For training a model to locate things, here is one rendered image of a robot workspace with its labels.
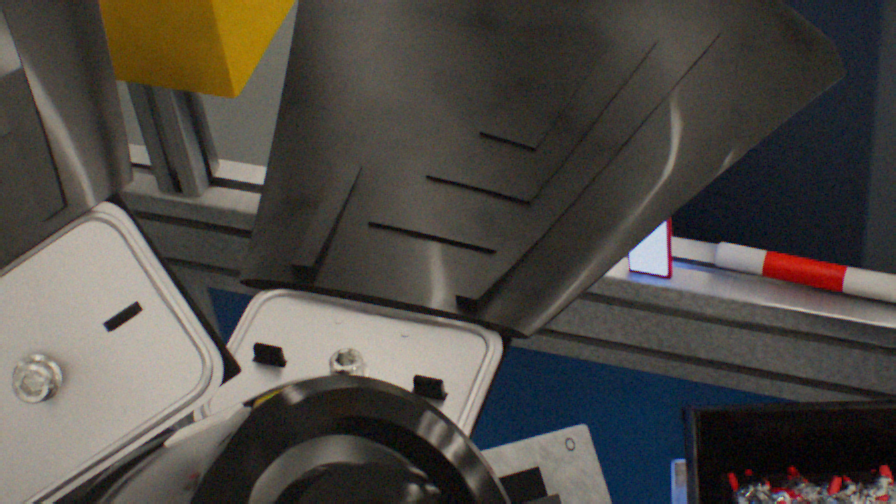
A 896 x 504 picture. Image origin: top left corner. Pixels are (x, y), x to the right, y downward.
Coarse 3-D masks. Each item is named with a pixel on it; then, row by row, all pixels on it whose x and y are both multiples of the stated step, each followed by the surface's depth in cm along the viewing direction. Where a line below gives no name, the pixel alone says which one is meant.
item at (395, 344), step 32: (256, 320) 63; (288, 320) 63; (320, 320) 63; (352, 320) 63; (384, 320) 63; (416, 320) 62; (448, 320) 62; (288, 352) 62; (320, 352) 62; (384, 352) 62; (416, 352) 61; (448, 352) 61; (480, 352) 61; (224, 384) 61; (256, 384) 61; (448, 384) 60; (480, 384) 60; (448, 416) 60
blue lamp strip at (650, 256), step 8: (664, 224) 102; (656, 232) 103; (664, 232) 103; (648, 240) 103; (656, 240) 103; (664, 240) 103; (640, 248) 104; (648, 248) 104; (656, 248) 104; (664, 248) 103; (632, 256) 105; (640, 256) 105; (648, 256) 104; (656, 256) 104; (664, 256) 104; (632, 264) 105; (640, 264) 105; (648, 264) 105; (656, 264) 105; (664, 264) 104; (656, 272) 105; (664, 272) 105
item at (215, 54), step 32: (128, 0) 98; (160, 0) 97; (192, 0) 97; (224, 0) 97; (256, 0) 101; (288, 0) 105; (128, 32) 100; (160, 32) 99; (192, 32) 98; (224, 32) 98; (256, 32) 102; (128, 64) 102; (160, 64) 101; (192, 64) 100; (224, 64) 100; (256, 64) 103; (224, 96) 101
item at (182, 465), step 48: (288, 384) 51; (336, 384) 52; (384, 384) 53; (240, 432) 49; (288, 432) 50; (336, 432) 52; (384, 432) 53; (432, 432) 54; (96, 480) 54; (144, 480) 51; (192, 480) 49; (240, 480) 48; (288, 480) 51; (336, 480) 51; (384, 480) 52; (432, 480) 54; (480, 480) 54
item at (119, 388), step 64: (64, 256) 53; (128, 256) 53; (0, 320) 53; (64, 320) 53; (192, 320) 53; (0, 384) 53; (64, 384) 53; (128, 384) 53; (192, 384) 53; (0, 448) 53; (64, 448) 53; (128, 448) 53
